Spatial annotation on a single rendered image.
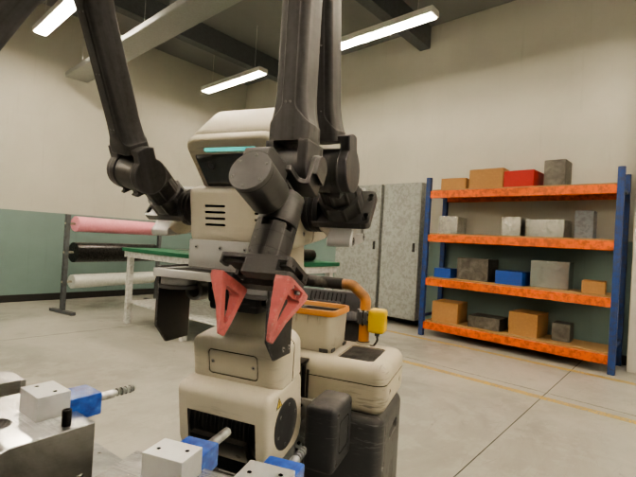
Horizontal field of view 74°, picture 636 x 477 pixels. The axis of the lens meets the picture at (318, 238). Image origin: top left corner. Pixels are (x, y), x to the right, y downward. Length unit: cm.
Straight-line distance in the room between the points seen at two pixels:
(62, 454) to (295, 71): 55
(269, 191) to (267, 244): 7
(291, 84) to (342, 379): 75
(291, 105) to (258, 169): 14
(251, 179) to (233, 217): 40
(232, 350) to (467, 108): 563
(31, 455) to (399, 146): 631
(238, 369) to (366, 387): 34
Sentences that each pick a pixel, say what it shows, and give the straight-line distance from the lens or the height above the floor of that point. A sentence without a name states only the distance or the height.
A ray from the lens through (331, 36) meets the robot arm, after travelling 75.
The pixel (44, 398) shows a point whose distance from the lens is 60.
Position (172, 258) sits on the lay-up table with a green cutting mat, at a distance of 468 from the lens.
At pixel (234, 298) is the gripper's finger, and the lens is 58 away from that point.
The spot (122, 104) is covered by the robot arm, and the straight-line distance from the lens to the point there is 94.
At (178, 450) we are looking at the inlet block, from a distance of 52.
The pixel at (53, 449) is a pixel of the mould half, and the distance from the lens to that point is 57.
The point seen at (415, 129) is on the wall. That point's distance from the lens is 654.
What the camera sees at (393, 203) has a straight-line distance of 613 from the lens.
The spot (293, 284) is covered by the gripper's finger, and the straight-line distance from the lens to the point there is 51.
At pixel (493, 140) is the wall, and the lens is 601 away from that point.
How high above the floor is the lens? 111
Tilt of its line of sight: level
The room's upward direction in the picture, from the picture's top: 3 degrees clockwise
